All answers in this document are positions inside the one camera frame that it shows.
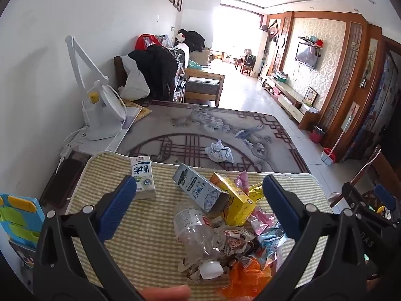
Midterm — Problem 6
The dark wooden chair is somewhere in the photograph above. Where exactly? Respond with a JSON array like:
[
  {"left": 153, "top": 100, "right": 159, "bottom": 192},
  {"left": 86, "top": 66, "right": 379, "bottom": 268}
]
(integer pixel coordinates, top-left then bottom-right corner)
[{"left": 113, "top": 56, "right": 126, "bottom": 89}]

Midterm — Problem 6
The wooden chairs group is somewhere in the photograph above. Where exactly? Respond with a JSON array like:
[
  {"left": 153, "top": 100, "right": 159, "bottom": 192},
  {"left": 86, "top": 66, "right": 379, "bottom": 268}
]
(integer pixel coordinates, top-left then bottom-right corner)
[{"left": 235, "top": 55, "right": 256, "bottom": 76}]

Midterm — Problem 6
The clear magazine rack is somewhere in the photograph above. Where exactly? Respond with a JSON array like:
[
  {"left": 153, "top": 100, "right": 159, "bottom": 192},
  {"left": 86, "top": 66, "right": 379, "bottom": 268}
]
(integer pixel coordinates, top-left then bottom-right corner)
[{"left": 171, "top": 45, "right": 189, "bottom": 102}]

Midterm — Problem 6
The small purple pink wrapper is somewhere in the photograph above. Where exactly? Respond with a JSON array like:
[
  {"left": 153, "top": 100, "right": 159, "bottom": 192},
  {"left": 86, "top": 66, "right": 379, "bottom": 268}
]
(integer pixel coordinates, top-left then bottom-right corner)
[{"left": 234, "top": 171, "right": 249, "bottom": 192}]

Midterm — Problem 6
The wall shelf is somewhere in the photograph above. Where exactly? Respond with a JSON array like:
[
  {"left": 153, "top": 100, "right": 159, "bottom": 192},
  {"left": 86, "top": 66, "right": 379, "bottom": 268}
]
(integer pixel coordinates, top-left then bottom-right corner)
[{"left": 297, "top": 36, "right": 323, "bottom": 50}]

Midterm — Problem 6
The white charger cable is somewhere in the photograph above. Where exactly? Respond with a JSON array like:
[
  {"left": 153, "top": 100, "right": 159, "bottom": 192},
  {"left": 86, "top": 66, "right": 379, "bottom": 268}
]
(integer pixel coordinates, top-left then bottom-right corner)
[{"left": 56, "top": 131, "right": 82, "bottom": 176}]

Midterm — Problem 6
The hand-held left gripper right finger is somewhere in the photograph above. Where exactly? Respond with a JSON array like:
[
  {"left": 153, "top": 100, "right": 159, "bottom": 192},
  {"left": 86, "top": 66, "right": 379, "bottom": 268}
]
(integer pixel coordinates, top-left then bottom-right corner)
[{"left": 251, "top": 174, "right": 379, "bottom": 301}]

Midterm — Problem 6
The red dustpan with handle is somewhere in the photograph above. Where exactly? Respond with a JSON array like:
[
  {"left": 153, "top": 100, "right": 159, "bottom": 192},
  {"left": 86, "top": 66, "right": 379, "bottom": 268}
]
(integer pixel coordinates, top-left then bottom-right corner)
[{"left": 321, "top": 117, "right": 348, "bottom": 165}]

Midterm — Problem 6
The blue grey cardboard carton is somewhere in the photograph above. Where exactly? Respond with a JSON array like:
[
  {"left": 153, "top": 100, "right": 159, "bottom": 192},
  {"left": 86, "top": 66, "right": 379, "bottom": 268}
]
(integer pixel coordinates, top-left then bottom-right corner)
[{"left": 172, "top": 162, "right": 231, "bottom": 214}]

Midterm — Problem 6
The blue printed door curtain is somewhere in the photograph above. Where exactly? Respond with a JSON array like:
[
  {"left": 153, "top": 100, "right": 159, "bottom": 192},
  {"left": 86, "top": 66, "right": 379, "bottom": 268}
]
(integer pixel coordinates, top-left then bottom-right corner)
[{"left": 354, "top": 53, "right": 401, "bottom": 164}]

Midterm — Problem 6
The person's left hand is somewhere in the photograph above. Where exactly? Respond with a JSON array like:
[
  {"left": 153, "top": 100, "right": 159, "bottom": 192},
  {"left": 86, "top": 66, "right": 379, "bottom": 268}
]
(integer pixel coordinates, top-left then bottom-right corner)
[{"left": 139, "top": 285, "right": 192, "bottom": 301}]

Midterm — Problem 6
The pink plastic wrapper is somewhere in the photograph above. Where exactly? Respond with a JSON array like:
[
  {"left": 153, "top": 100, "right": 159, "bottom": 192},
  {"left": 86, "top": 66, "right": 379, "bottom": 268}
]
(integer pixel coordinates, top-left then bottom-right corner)
[{"left": 249, "top": 206, "right": 278, "bottom": 236}]

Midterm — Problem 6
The grey floral printed tablecloth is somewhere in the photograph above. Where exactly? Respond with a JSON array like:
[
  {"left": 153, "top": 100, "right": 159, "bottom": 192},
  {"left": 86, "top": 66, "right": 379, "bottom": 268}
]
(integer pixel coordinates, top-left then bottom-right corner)
[{"left": 117, "top": 100, "right": 312, "bottom": 174}]

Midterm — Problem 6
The wall television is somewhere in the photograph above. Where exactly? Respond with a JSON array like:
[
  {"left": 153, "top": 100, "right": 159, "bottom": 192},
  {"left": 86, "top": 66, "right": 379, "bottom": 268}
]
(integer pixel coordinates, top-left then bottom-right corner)
[{"left": 295, "top": 42, "right": 318, "bottom": 69}]

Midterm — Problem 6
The low television cabinet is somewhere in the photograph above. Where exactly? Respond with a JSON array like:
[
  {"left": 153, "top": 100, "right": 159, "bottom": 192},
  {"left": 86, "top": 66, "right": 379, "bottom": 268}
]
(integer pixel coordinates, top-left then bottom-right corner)
[{"left": 265, "top": 75, "right": 320, "bottom": 123}]

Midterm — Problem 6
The black jacket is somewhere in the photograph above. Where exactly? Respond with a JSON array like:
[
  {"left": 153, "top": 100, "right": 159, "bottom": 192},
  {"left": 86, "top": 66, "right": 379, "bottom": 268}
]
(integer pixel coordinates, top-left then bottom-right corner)
[{"left": 128, "top": 44, "right": 179, "bottom": 101}]

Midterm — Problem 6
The orange plastic wrapper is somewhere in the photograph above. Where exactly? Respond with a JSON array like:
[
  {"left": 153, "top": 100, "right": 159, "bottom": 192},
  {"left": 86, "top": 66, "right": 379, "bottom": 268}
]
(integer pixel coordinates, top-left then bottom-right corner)
[{"left": 219, "top": 251, "right": 279, "bottom": 300}]

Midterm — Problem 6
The wooden sofa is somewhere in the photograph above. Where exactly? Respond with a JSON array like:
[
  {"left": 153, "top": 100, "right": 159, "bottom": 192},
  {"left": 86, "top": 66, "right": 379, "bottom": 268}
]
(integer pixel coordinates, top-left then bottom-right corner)
[{"left": 185, "top": 68, "right": 226, "bottom": 107}]

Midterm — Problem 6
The green striped cloth mat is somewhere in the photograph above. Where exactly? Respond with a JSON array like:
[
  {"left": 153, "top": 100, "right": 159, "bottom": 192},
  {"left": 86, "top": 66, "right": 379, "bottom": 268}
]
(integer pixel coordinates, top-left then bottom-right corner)
[{"left": 64, "top": 150, "right": 333, "bottom": 289}]

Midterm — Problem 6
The blue plastic toy rack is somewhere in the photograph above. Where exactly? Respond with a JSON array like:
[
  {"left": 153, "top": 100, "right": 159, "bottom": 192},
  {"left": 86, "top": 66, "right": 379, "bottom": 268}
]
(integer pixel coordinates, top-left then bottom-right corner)
[{"left": 0, "top": 193, "right": 41, "bottom": 276}]

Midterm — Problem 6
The black clothes pile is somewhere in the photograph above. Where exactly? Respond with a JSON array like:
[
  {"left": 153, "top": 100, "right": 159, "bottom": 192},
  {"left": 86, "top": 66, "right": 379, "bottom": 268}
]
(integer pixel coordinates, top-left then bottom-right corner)
[{"left": 178, "top": 29, "right": 206, "bottom": 52}]

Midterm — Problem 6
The yellow paper envelope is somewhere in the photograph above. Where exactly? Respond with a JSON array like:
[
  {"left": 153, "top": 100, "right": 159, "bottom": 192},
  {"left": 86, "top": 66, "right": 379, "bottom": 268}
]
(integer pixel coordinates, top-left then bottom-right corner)
[{"left": 122, "top": 99, "right": 152, "bottom": 123}]

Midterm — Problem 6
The white milk carton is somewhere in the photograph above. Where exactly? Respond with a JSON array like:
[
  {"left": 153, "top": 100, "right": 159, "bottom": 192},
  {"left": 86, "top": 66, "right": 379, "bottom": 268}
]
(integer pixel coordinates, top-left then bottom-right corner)
[{"left": 130, "top": 155, "right": 157, "bottom": 200}]

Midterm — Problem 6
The red bag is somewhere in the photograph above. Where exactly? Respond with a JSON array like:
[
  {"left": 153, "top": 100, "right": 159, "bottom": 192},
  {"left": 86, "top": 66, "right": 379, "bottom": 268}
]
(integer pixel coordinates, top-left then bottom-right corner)
[{"left": 135, "top": 34, "right": 160, "bottom": 51}]

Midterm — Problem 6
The white cloth bag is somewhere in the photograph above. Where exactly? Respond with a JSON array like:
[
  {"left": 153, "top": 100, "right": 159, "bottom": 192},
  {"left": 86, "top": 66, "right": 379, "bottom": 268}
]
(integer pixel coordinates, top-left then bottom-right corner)
[{"left": 121, "top": 55, "right": 151, "bottom": 99}]

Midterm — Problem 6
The patchwork framed picture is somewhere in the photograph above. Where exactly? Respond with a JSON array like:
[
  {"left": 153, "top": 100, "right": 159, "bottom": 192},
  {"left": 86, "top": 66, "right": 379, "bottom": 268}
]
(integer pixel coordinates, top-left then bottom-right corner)
[{"left": 304, "top": 86, "right": 318, "bottom": 105}]

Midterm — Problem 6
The yellow cardboard package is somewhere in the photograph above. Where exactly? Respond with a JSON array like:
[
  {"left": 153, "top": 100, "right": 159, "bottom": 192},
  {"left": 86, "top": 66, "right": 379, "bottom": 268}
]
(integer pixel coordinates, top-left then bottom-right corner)
[{"left": 209, "top": 172, "right": 266, "bottom": 226}]

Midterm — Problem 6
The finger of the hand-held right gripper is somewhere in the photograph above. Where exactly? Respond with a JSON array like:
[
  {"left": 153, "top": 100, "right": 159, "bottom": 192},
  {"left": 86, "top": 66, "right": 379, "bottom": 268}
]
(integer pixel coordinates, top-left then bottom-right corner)
[
  {"left": 341, "top": 181, "right": 378, "bottom": 218},
  {"left": 374, "top": 182, "right": 398, "bottom": 226}
]

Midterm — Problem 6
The red white snack wrapper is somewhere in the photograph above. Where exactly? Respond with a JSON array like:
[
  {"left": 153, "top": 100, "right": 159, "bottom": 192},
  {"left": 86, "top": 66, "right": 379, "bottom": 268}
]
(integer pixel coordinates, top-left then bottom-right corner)
[{"left": 213, "top": 226, "right": 260, "bottom": 258}]

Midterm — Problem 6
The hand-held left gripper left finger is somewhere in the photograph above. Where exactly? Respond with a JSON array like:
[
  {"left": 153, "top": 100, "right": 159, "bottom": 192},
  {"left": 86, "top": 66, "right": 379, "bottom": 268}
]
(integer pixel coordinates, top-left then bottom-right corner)
[{"left": 33, "top": 175, "right": 138, "bottom": 301}]

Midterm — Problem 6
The white folding desk lamp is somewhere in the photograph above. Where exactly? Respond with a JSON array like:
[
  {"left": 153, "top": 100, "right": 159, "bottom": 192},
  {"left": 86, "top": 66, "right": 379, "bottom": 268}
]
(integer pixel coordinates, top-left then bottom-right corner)
[{"left": 65, "top": 35, "right": 127, "bottom": 141}]

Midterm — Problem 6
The small red waste bin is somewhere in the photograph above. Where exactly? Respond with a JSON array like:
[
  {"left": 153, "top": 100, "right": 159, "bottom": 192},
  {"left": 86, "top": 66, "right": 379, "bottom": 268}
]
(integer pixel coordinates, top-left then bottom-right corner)
[{"left": 310, "top": 126, "right": 326, "bottom": 144}]

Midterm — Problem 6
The white bottle cap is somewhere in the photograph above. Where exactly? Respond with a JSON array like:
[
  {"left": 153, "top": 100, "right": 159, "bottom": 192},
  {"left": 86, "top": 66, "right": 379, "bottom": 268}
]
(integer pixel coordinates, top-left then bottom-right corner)
[{"left": 199, "top": 260, "right": 224, "bottom": 279}]

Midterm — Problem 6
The blue white paper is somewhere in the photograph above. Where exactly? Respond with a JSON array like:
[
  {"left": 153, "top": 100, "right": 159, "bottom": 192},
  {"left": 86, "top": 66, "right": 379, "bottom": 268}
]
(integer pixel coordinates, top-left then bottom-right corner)
[{"left": 205, "top": 138, "right": 235, "bottom": 164}]

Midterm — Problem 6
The crushed clear plastic bottle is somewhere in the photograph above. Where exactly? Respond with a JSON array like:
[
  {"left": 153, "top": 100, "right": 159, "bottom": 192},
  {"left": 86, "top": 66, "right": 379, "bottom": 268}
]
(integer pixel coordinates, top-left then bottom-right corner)
[{"left": 173, "top": 201, "right": 226, "bottom": 261}]

